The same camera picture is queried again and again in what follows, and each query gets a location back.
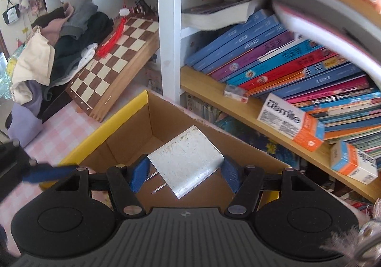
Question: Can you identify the grey fluffy keychain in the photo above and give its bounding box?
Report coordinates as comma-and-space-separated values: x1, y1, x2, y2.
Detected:
320, 204, 381, 267

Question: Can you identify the white charger plug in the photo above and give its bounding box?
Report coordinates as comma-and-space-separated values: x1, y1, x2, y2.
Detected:
147, 125, 225, 200

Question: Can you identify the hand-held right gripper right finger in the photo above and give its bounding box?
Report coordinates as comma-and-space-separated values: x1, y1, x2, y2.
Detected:
222, 155, 323, 216

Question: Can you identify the white wooden bookshelf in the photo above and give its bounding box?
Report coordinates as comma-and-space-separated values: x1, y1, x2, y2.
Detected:
45, 0, 381, 202

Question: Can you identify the black garment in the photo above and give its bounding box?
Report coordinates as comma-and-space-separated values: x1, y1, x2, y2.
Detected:
45, 12, 114, 92

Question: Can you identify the orange white carton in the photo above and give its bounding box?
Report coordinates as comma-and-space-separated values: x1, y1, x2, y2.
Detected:
257, 93, 326, 152
330, 140, 378, 186

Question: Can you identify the grey garment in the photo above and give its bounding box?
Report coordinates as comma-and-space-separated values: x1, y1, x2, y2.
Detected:
61, 2, 99, 40

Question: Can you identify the yellow cardboard box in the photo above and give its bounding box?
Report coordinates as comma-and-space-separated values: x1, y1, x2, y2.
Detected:
39, 90, 294, 217

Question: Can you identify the row of dark chess pieces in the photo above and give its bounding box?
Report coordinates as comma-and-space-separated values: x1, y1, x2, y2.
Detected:
131, 0, 157, 16

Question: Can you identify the pink printed desktop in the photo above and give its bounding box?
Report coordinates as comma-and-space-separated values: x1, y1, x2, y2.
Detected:
0, 100, 105, 256

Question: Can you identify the wooden chessboard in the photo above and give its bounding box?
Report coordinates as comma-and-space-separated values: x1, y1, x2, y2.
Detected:
65, 15, 160, 123

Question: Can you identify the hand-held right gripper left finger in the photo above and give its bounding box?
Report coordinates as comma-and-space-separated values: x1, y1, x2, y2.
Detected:
45, 155, 149, 216

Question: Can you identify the lilac garment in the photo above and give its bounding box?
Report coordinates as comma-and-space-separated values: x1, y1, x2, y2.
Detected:
6, 103, 44, 148

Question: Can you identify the small red white carton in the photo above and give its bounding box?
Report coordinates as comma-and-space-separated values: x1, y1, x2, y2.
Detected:
224, 85, 249, 104

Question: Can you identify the thick white-paged book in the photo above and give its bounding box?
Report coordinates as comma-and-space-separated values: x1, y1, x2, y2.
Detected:
181, 0, 265, 31

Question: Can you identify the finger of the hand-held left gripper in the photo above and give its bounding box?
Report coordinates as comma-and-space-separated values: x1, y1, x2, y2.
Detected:
22, 162, 80, 185

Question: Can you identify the red tassel ornament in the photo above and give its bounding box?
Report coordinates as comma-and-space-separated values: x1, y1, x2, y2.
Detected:
97, 7, 131, 60

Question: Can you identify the white lamp bar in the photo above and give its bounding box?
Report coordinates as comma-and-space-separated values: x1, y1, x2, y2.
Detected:
271, 0, 381, 77

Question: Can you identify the black white tote bag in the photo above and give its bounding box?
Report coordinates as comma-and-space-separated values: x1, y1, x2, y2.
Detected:
2, 0, 20, 25

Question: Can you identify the pink garment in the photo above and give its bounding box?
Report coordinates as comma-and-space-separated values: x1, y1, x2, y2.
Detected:
42, 2, 75, 45

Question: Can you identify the row of colourful books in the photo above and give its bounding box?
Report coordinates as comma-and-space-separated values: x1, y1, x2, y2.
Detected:
184, 9, 381, 160

